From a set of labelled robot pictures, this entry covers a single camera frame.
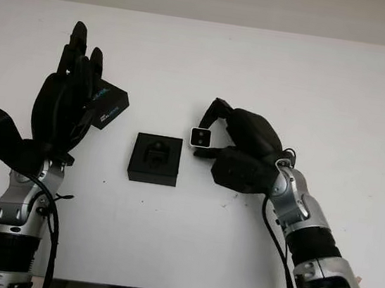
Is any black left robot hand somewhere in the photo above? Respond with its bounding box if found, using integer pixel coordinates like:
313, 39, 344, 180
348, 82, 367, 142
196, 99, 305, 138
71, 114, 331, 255
25, 15, 110, 162

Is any black camera box base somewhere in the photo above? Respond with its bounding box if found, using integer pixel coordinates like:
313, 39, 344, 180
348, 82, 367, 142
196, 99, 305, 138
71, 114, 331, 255
125, 130, 185, 188

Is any small silver square camera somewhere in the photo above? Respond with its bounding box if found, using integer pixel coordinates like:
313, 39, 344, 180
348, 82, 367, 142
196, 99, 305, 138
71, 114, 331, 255
188, 126, 214, 151

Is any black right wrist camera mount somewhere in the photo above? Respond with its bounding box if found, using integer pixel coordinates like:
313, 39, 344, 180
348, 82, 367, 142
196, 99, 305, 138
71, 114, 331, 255
207, 144, 283, 199

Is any black box lid with print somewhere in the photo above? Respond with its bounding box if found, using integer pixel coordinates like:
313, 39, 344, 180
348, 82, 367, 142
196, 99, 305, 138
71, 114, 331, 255
80, 78, 133, 134

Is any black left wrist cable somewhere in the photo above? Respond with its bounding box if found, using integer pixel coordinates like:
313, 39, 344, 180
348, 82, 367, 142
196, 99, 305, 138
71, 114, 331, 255
16, 173, 77, 288

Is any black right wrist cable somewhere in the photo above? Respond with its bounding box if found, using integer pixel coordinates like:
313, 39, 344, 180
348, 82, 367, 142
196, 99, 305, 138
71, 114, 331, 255
251, 145, 324, 288

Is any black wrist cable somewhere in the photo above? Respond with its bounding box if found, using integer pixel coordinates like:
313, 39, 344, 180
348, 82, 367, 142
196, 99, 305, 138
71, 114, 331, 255
16, 173, 77, 288
251, 145, 324, 288

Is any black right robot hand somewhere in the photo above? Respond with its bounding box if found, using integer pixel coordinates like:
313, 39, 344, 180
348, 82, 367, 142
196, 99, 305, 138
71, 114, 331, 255
192, 95, 290, 170

